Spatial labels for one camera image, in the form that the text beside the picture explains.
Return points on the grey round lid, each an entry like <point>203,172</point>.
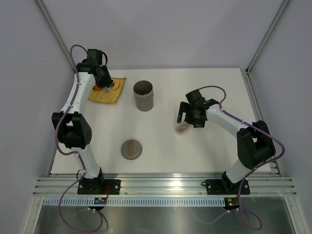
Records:
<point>137,150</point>

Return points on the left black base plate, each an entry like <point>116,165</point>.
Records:
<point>98,187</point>

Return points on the clear cutlery case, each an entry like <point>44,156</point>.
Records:
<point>180,131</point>

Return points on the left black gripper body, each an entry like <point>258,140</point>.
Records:
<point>104,80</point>

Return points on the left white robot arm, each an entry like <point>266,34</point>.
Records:
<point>71,127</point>

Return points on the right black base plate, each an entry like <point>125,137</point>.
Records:
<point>221,187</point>

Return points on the aluminium front rail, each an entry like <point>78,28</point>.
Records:
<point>169,184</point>

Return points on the bamboo mat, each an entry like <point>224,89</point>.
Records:
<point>112,97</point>

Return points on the orange food slice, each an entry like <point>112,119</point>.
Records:
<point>116,84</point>

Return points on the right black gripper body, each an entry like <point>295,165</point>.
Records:
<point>191,118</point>

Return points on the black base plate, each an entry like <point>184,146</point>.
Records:
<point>221,187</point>
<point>98,187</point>

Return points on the white slotted cable duct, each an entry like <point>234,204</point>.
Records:
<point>137,201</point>

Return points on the brown lid handle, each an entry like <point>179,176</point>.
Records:
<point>130,148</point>

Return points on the grey cylindrical lunch container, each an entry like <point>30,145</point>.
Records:
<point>144,95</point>

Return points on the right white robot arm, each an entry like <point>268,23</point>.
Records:
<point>254,143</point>

